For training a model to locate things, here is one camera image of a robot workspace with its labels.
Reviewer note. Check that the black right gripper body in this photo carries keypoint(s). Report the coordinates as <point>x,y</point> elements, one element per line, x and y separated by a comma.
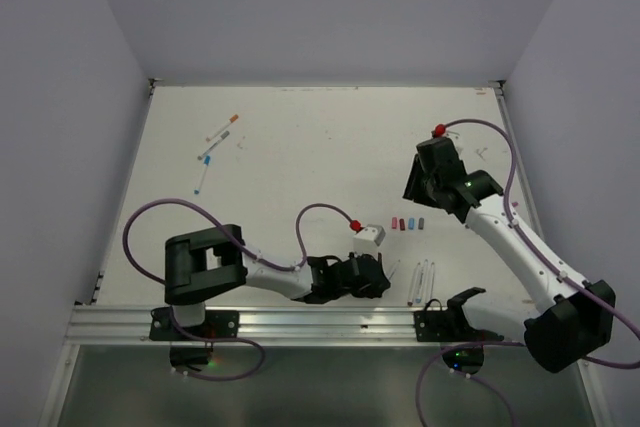
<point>432,184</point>

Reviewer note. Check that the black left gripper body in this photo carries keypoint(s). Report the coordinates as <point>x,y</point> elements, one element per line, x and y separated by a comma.
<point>369,290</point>

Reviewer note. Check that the dark red capped white marker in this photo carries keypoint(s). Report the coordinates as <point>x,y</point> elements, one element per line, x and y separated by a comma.
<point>413,284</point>

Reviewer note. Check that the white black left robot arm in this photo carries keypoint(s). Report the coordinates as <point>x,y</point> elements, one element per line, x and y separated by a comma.
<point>205,264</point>

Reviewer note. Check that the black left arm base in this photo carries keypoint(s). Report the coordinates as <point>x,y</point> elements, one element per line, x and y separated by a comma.
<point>193,332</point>

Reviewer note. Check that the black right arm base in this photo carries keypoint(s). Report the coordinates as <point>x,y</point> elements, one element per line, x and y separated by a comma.
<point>437,323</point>

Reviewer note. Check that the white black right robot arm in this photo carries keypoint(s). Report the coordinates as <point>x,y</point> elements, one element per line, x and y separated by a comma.
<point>572,320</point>

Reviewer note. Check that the orange capped white marker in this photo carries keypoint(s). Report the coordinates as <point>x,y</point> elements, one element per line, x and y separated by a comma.
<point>211,136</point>

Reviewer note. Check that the grey capped marker far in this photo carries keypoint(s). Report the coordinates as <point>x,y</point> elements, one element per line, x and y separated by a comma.
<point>217,141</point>

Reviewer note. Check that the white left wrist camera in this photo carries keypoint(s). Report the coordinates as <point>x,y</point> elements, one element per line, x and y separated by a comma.
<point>368,240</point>

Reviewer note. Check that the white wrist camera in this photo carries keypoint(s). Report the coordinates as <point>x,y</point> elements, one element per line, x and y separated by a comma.
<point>368,240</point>
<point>455,137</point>

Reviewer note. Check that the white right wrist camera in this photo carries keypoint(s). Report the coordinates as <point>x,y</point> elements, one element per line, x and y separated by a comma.
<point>455,137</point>

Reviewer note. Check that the aluminium mounting rail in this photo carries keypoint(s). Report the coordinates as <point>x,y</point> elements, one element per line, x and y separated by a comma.
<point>268,326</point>

